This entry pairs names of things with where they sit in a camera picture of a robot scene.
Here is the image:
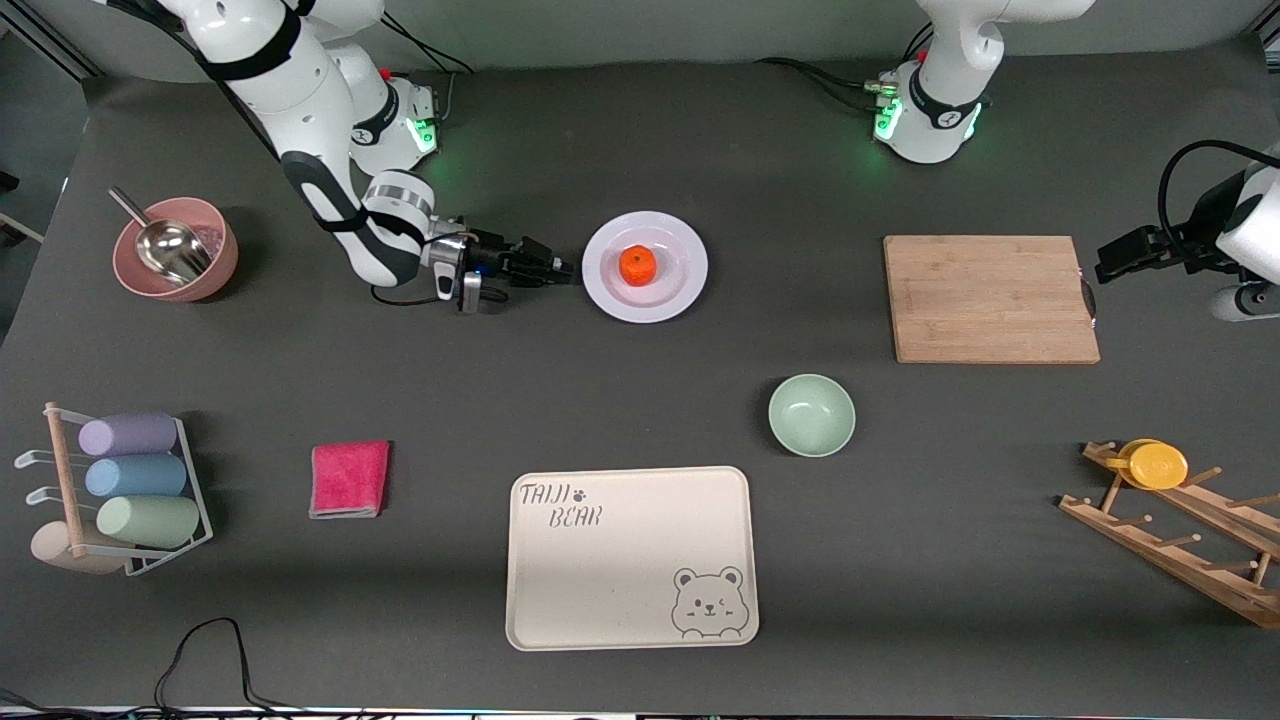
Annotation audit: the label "white wire cup rack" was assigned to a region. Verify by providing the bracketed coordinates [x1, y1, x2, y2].
[15, 402, 214, 578]

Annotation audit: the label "yellow mug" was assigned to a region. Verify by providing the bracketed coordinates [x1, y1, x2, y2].
[1105, 439, 1189, 491]

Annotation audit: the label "metal scoop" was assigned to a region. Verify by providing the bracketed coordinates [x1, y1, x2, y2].
[108, 187, 213, 284]

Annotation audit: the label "wooden peg mug rack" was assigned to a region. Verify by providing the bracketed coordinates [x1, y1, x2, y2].
[1058, 440, 1280, 629]

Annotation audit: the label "blue cup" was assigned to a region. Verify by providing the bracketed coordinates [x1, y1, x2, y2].
[85, 455, 188, 499]

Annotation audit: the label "pale lavender round plate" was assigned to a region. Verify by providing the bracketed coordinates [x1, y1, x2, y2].
[582, 210, 709, 324]

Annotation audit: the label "green cup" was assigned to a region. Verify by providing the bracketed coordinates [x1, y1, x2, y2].
[97, 495, 201, 549]

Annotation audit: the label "pink folded cloth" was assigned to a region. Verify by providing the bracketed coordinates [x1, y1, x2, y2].
[309, 441, 391, 519]

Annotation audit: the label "pink bowl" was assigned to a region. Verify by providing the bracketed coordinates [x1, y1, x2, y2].
[112, 197, 239, 303]

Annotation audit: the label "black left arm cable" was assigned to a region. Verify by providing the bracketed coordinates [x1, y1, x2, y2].
[1158, 139, 1280, 251]

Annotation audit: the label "wooden cutting board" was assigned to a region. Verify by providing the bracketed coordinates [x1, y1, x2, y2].
[884, 235, 1101, 365]

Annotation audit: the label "beige cup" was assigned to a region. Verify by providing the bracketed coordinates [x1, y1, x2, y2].
[30, 522, 136, 576]

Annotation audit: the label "black right base cables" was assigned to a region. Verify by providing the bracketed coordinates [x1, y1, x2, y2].
[378, 18, 473, 126]

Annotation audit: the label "black left base cables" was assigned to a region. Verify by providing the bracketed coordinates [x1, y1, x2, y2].
[753, 25, 936, 113]

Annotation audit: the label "purple cup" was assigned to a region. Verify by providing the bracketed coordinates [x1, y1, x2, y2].
[78, 412, 179, 458]

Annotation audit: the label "black base cables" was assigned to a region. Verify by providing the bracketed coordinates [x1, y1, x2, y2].
[378, 18, 473, 126]
[753, 25, 936, 113]

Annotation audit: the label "mint green bowl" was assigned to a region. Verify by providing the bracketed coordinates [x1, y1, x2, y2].
[768, 374, 857, 458]

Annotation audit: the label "black looped table cable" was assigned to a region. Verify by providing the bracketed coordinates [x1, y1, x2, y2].
[155, 618, 301, 716]

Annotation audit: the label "beige tray with bear print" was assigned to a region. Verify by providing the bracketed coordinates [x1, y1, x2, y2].
[505, 466, 759, 652]

